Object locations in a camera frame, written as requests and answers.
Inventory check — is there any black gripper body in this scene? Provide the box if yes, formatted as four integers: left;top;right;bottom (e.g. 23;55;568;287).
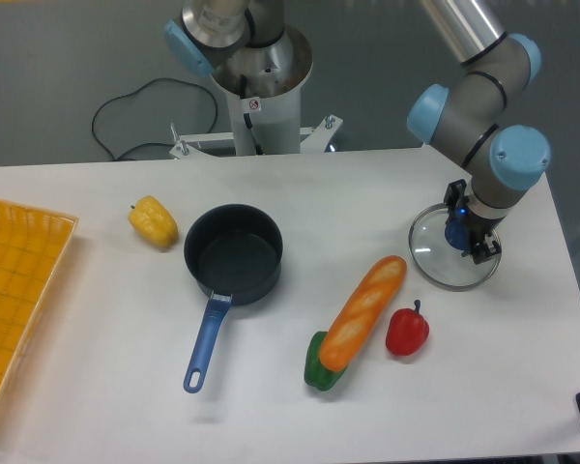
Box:
444;179;506;242

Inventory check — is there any glass pot lid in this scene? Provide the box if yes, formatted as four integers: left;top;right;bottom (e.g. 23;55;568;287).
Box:
408;204;501;291

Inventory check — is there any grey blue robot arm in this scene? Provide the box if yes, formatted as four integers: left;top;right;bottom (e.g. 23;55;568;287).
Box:
164;1;551;264

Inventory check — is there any red bell pepper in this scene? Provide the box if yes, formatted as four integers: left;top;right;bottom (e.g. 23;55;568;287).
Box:
385;300;430;357

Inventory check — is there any toy baguette bread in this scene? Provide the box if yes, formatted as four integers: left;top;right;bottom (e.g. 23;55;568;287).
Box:
319;255;407;372

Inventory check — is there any green bell pepper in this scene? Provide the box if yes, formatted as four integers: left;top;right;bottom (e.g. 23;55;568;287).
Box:
304;331;348;392

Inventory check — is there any dark blue saucepan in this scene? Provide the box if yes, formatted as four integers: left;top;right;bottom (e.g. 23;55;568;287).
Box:
184;204;283;393

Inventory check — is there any yellow bell pepper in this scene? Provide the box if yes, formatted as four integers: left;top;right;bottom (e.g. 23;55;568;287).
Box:
128;195;179;249

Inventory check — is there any yellow plastic basket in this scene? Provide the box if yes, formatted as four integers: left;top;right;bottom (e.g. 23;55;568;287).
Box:
0;199;78;398

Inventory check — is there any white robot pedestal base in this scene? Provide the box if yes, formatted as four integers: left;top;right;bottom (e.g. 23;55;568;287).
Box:
167;28;442;160

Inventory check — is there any black floor cable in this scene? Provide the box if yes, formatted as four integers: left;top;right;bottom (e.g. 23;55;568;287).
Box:
91;76;219;161

